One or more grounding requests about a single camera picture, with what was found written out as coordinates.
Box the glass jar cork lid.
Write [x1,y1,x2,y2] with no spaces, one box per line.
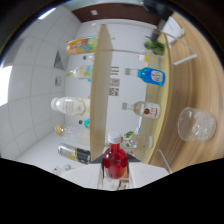
[54,123,91,146]

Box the blue liquid bottle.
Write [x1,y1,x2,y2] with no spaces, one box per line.
[124,66,166,87]

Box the glass cup of limes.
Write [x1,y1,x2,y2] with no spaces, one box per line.
[143,39,165,56]

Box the large white milk bottle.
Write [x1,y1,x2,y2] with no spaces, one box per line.
[50,96,92,118]

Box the dark handled muddler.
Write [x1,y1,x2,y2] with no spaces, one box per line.
[150,29,163,43]

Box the clear bottle green cap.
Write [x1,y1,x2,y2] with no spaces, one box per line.
[65,64,94,80]

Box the red liquid small bottle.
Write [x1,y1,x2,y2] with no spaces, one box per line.
[102,130,129,180]

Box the black armchair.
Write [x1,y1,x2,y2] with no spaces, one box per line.
[143,0,174,21]

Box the clear bottle blue cap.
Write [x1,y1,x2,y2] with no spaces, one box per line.
[82,54,96,62]

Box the clear bottle red label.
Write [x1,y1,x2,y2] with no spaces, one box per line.
[121,101,162,120]

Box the wooden two-tier shelf rack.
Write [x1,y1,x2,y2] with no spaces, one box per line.
[89,23,201,175]

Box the teal small bottle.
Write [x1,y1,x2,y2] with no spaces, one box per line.
[78,119,91,129]

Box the brown door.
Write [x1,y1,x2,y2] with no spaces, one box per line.
[71,3,161,26]

